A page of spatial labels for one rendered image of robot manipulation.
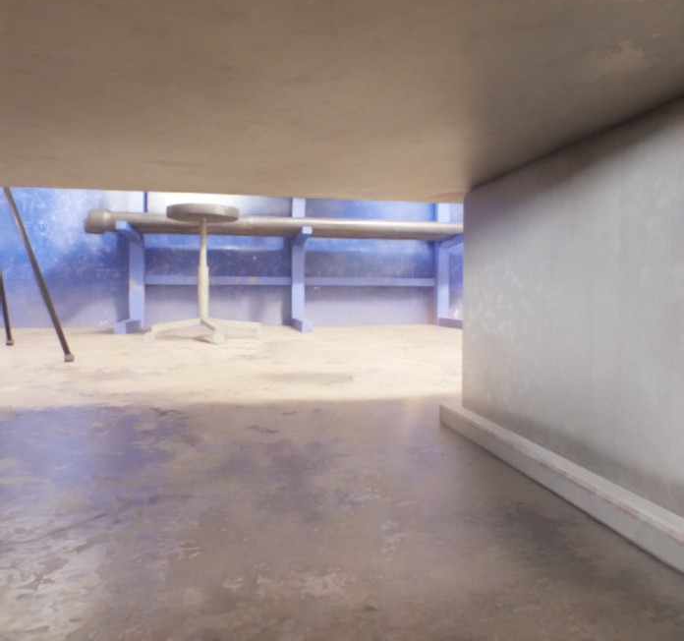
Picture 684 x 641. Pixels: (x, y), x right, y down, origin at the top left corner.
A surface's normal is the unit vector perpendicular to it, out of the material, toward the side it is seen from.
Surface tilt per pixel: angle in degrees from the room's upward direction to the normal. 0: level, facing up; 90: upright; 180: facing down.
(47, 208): 90
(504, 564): 0
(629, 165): 90
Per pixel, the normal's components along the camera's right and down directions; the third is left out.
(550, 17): 0.00, 1.00
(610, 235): -0.98, 0.00
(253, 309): 0.19, 0.01
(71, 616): 0.00, -1.00
